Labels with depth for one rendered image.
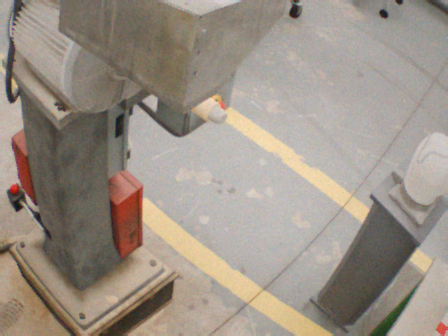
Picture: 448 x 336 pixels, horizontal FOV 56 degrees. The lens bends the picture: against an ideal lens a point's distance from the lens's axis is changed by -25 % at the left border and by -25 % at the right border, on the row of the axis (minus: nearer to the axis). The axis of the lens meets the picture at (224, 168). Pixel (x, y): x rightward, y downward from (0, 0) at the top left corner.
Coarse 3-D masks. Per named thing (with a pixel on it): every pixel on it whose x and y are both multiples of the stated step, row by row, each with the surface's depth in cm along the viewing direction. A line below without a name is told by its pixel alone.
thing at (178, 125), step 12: (228, 84) 123; (216, 96) 122; (228, 96) 127; (144, 108) 127; (156, 108) 124; (168, 108) 121; (156, 120) 129; (168, 120) 123; (180, 120) 120; (192, 120) 120; (204, 120) 125; (168, 132) 130; (180, 132) 122
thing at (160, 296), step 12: (12, 252) 164; (24, 276) 179; (36, 288) 159; (156, 288) 172; (168, 288) 183; (48, 300) 156; (144, 300) 167; (156, 300) 181; (168, 300) 191; (132, 312) 169; (144, 312) 179; (156, 312) 187; (108, 324) 156; (120, 324) 167; (132, 324) 177
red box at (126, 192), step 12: (120, 180) 151; (132, 180) 152; (120, 192) 148; (132, 192) 149; (120, 204) 146; (132, 204) 152; (120, 216) 150; (132, 216) 156; (120, 228) 154; (132, 228) 161; (120, 240) 158; (132, 240) 165; (120, 252) 163
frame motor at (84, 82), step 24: (24, 0) 88; (48, 0) 86; (24, 24) 90; (48, 24) 83; (24, 48) 92; (48, 48) 83; (72, 48) 78; (48, 72) 87; (72, 72) 80; (96, 72) 84; (72, 96) 84; (96, 96) 89; (120, 96) 95
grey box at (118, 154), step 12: (120, 108) 129; (132, 108) 133; (108, 120) 128; (120, 120) 132; (108, 132) 131; (120, 132) 135; (108, 144) 135; (120, 144) 140; (108, 156) 138; (120, 156) 143; (108, 168) 141; (120, 168) 147
